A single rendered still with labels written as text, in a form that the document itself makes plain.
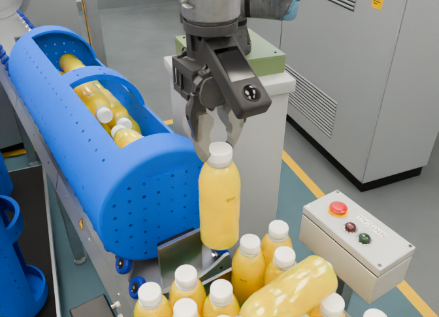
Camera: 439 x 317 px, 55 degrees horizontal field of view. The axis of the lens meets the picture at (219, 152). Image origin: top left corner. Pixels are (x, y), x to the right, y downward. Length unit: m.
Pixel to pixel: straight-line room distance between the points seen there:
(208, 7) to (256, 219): 1.14
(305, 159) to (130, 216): 2.18
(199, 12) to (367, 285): 0.58
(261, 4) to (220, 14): 0.68
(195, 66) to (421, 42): 1.90
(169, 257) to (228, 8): 0.55
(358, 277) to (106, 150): 0.54
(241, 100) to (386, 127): 2.06
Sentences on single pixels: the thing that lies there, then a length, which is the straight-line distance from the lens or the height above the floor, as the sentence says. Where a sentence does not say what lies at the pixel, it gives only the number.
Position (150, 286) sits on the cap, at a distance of 0.77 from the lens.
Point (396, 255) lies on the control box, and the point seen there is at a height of 1.10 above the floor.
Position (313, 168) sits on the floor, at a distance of 2.88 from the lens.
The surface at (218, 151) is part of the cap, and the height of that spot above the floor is 1.33.
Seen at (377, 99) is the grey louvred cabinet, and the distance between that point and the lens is 2.40.
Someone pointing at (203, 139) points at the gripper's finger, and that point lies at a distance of 0.61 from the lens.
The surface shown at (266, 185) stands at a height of 0.75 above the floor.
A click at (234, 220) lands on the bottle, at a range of 0.71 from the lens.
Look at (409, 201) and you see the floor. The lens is 2.80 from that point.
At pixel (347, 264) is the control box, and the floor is 1.05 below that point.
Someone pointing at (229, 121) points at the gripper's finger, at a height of 1.37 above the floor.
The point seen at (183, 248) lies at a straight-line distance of 0.91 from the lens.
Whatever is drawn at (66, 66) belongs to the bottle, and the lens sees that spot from 1.53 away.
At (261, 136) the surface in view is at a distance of 1.35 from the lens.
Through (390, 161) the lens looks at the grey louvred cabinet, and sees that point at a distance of 2.73.
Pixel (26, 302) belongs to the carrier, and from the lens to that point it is 1.92.
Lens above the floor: 1.69
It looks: 35 degrees down
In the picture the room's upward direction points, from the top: straight up
